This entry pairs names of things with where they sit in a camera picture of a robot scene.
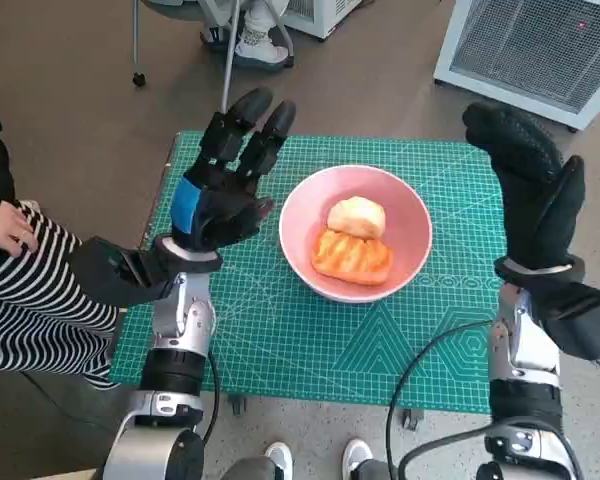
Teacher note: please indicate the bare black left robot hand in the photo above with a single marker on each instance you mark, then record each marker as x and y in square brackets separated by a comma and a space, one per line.
[220, 210]

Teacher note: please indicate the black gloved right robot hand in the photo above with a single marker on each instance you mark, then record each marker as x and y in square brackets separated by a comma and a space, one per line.
[535, 210]

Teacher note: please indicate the pink bowl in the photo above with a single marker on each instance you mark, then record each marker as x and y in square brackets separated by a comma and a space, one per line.
[300, 215]

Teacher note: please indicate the round toy bread bun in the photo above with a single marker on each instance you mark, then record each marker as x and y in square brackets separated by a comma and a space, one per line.
[355, 217]

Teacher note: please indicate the rectangular striped toy bread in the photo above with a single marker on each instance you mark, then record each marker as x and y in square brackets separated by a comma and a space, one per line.
[350, 260]

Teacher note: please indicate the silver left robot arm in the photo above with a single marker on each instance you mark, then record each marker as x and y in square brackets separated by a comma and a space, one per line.
[180, 320]

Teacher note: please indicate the green cutting mat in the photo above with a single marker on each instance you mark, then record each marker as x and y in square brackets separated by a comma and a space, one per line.
[280, 350]

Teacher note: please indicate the large white grille appliance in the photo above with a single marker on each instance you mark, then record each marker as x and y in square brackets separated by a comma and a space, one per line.
[530, 50]

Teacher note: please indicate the person's foot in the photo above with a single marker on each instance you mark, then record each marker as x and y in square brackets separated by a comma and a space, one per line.
[257, 47]

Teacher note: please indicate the black table caster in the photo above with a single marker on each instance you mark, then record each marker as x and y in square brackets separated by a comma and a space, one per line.
[412, 419]
[237, 404]

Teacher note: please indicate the small white appliance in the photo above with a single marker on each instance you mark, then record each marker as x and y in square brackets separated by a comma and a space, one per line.
[315, 20]

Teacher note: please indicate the person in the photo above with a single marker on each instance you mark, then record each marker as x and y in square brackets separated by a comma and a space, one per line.
[30, 310]

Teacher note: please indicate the person's hand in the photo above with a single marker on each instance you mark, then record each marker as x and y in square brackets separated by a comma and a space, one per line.
[5, 230]

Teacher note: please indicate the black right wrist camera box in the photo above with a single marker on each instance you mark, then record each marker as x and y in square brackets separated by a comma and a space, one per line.
[585, 325]

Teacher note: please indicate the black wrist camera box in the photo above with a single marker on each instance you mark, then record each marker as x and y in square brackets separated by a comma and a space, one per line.
[110, 275]
[585, 325]

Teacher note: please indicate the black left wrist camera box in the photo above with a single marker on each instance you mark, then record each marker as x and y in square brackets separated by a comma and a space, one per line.
[110, 275]

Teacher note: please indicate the metal frame chair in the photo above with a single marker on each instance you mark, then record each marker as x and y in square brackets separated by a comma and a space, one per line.
[227, 75]

